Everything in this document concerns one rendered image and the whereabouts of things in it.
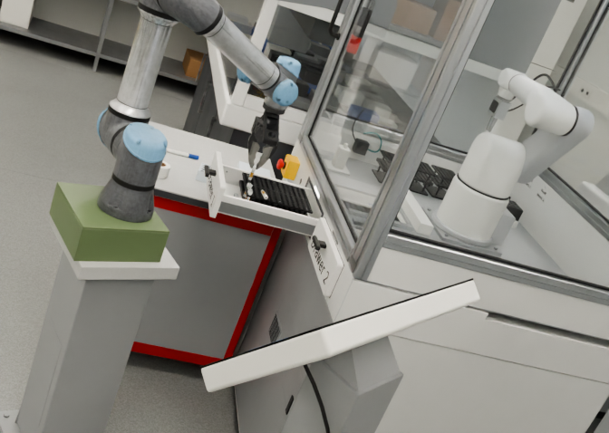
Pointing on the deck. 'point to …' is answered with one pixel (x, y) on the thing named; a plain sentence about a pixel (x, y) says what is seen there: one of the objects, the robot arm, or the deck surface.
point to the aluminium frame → (488, 286)
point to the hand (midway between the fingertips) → (255, 166)
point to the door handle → (339, 10)
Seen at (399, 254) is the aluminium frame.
